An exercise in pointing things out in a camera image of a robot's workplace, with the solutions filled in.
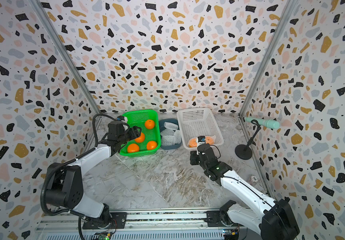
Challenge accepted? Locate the netted orange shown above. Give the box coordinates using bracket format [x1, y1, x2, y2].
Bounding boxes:
[188, 138, 198, 148]
[146, 141, 158, 151]
[135, 133, 145, 143]
[127, 144, 140, 153]
[205, 136, 217, 145]

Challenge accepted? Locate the white foam net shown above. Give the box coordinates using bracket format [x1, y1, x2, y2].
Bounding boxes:
[174, 130, 182, 145]
[163, 122, 179, 131]
[160, 129, 175, 137]

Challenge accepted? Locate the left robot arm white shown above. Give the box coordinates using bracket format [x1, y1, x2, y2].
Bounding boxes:
[40, 120, 141, 226]

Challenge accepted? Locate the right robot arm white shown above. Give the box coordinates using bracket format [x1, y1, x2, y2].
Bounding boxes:
[190, 144, 300, 240]

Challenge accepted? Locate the green plastic mesh basket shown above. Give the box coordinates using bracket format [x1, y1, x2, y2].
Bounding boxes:
[119, 110, 161, 158]

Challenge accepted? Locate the dark teal plastic bin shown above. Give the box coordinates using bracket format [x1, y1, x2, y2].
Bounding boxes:
[159, 119, 182, 151]

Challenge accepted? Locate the black microphone stand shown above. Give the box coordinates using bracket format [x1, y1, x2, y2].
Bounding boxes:
[235, 119, 261, 160]

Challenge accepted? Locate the white plastic mesh basket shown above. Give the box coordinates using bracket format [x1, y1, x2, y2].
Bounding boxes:
[177, 108, 224, 151]

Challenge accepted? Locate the small crumpled wrapper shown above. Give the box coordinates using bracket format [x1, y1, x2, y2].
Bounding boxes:
[250, 176, 259, 184]

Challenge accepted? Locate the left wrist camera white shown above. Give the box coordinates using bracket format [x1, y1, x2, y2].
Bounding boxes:
[116, 116, 128, 123]

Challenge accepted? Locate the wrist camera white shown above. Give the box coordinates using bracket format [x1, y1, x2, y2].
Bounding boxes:
[116, 116, 128, 123]
[196, 136, 206, 146]

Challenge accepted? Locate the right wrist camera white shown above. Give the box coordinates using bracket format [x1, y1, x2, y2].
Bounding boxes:
[196, 136, 206, 146]

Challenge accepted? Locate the black corrugated cable conduit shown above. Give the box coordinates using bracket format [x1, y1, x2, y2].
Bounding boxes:
[39, 113, 117, 217]

